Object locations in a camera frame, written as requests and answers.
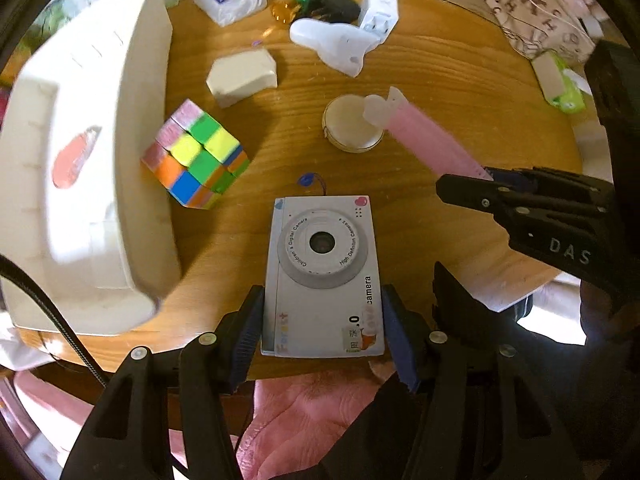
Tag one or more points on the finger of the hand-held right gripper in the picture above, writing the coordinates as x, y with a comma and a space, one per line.
515, 176
465, 192

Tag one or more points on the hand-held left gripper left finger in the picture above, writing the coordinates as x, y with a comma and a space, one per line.
247, 340

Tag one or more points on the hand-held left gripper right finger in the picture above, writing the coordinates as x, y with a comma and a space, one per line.
400, 345

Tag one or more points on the white toy camera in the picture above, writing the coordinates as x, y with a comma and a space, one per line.
320, 310

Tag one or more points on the multicoloured puzzle cube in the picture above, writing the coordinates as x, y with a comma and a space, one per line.
195, 160

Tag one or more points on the white plug charger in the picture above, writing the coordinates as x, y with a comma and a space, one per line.
380, 7

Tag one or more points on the white plastic basket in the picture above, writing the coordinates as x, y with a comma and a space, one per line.
115, 90

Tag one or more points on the dark cloth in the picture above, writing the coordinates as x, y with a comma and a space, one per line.
370, 440

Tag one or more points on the green tissue pack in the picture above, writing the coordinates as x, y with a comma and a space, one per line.
560, 85

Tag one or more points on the round cream case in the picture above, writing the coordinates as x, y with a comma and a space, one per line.
347, 127

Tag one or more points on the patterned paper bag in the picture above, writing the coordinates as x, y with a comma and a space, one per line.
545, 10

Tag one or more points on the white plastic device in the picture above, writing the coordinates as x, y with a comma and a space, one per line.
330, 42

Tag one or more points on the white cloth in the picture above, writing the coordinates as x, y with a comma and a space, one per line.
30, 352

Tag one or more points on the cream foam block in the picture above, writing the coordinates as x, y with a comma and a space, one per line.
242, 77

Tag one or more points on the pink plastic item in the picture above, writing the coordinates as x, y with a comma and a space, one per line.
75, 157

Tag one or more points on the green power adapter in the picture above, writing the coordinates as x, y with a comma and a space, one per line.
295, 0

